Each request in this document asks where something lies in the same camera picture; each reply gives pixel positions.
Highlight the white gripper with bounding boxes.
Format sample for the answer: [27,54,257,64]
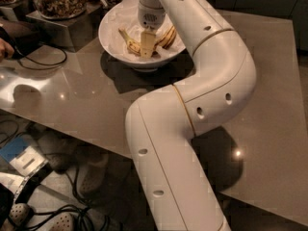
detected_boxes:
[138,0,166,58]

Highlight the spotted yellow banana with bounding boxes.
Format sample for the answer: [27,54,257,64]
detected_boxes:
[118,26,177,56]

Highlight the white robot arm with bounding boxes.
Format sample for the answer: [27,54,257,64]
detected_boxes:
[125,0,256,231]

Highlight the white ceramic bowl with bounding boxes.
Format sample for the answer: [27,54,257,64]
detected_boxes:
[97,0,187,73]

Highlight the person hand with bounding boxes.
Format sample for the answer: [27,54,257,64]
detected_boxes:
[0,38,14,62]

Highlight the white paper liner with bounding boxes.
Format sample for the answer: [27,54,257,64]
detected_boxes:
[107,0,181,63]

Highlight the metal stand block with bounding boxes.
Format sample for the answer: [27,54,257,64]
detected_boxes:
[26,3,104,52]
[0,0,35,21]

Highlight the dark brown device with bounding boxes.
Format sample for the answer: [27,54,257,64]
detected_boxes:
[0,17,41,60]

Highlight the grey clog shoe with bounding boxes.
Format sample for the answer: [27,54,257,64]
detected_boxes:
[79,154,109,196]

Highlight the blue and white box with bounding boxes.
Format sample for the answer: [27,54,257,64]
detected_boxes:
[0,137,47,176]

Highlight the beige clog shoe pair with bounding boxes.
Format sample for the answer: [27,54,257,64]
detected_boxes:
[0,203,75,231]

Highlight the black cable on table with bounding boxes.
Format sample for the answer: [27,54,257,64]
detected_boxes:
[13,43,68,67]

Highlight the black floor cables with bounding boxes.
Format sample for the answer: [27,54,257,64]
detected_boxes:
[28,164,129,231]

